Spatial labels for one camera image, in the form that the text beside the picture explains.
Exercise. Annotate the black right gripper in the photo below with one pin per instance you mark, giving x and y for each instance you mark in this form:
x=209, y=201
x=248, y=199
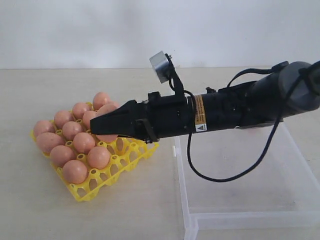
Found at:
x=151, y=120

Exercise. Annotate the brown speckled egg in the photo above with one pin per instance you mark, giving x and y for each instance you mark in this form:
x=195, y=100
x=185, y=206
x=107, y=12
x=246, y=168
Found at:
x=117, y=105
x=86, y=118
x=70, y=129
x=83, y=142

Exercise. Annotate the brown speckled egg front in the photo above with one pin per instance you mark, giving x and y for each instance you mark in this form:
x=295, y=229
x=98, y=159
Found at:
x=83, y=142

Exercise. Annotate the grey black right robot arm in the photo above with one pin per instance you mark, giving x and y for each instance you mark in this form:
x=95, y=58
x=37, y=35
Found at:
x=285, y=90

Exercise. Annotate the yellow plastic egg tray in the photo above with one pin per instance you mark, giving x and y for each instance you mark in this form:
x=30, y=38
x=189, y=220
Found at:
x=125, y=153

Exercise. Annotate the clear plastic box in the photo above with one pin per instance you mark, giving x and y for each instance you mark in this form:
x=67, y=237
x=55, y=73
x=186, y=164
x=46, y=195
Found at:
x=281, y=192

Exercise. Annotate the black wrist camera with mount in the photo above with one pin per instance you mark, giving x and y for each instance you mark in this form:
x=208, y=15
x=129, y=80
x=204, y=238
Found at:
x=165, y=71

